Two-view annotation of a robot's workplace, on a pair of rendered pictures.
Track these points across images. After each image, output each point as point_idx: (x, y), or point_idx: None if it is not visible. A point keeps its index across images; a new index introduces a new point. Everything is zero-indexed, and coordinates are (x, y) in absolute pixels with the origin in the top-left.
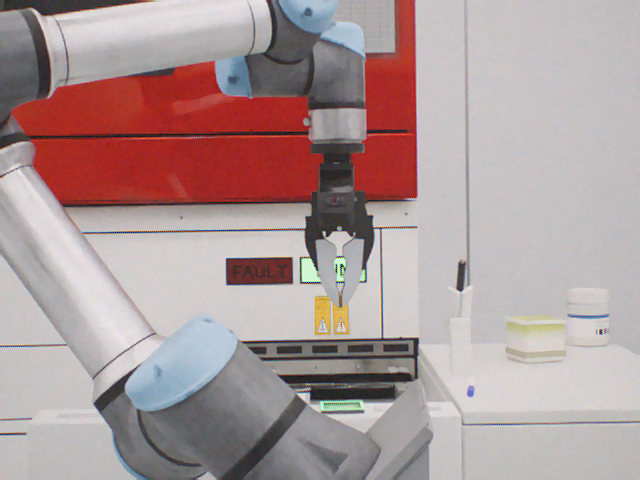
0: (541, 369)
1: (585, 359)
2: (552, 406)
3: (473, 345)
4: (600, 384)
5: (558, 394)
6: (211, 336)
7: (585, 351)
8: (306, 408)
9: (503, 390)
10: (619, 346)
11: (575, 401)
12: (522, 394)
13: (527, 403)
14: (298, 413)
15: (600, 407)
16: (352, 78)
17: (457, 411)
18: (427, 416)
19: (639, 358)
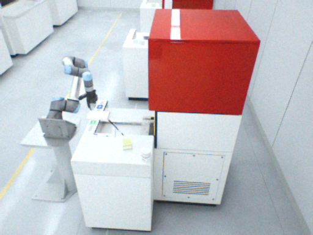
0: (116, 146)
1: (125, 154)
2: (81, 141)
3: (150, 142)
4: (97, 150)
5: (90, 143)
6: (52, 98)
7: (136, 156)
8: (51, 111)
9: (97, 138)
10: (141, 163)
11: (84, 144)
12: (93, 139)
13: (85, 139)
14: (50, 110)
15: (77, 145)
16: (83, 82)
17: (86, 132)
18: (44, 119)
19: (123, 162)
